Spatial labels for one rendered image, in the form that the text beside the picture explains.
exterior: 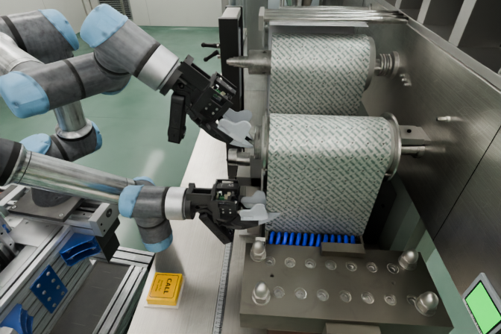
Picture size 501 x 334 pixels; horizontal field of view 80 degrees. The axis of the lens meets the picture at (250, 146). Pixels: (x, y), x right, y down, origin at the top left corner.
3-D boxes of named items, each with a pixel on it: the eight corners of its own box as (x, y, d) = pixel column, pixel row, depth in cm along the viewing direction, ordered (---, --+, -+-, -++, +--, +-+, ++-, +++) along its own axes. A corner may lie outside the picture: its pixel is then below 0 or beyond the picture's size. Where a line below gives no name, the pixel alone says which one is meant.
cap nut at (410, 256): (396, 254, 67) (402, 242, 64) (412, 256, 67) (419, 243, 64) (401, 270, 64) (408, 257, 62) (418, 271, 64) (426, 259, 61)
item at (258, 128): (256, 123, 68) (254, 126, 60) (265, 124, 68) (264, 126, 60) (255, 155, 69) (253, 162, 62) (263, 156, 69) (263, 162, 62)
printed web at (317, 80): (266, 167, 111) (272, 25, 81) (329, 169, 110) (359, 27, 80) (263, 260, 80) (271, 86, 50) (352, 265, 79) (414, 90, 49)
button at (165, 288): (156, 276, 77) (154, 271, 75) (183, 278, 76) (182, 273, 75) (147, 304, 71) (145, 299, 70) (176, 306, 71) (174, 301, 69)
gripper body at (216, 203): (238, 203, 62) (181, 200, 63) (238, 229, 67) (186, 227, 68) (241, 178, 68) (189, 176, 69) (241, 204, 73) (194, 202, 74)
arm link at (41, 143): (21, 173, 106) (2, 142, 98) (60, 156, 114) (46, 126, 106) (33, 188, 100) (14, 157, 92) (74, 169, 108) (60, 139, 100)
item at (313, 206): (265, 232, 74) (267, 176, 63) (361, 236, 72) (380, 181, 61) (265, 233, 73) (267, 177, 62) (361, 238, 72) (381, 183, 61)
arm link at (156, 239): (166, 218, 85) (159, 190, 79) (178, 247, 77) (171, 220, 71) (139, 228, 82) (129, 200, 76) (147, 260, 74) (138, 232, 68)
